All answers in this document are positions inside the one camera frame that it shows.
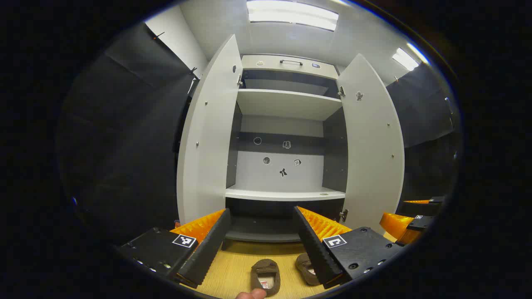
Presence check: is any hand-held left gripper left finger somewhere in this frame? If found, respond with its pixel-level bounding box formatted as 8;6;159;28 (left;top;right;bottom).
116;208;232;290

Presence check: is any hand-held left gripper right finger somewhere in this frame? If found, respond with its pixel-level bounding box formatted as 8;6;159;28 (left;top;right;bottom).
292;206;406;290

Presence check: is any black backdrop cloth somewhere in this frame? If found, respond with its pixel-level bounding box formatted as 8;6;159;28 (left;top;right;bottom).
58;23;462;245

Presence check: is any white shoe cabinet door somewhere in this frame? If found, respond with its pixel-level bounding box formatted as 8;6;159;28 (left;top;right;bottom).
177;34;244;227
336;53;406;235

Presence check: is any small ceiling light panel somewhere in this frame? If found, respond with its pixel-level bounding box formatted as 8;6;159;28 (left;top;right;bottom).
392;42;429;71

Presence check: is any large ceiling light panel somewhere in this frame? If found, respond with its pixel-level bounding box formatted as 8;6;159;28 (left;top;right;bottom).
246;0;339;32

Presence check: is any brown fuzzy shoe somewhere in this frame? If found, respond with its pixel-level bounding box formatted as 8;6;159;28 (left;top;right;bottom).
251;259;281;297
296;253;320;286

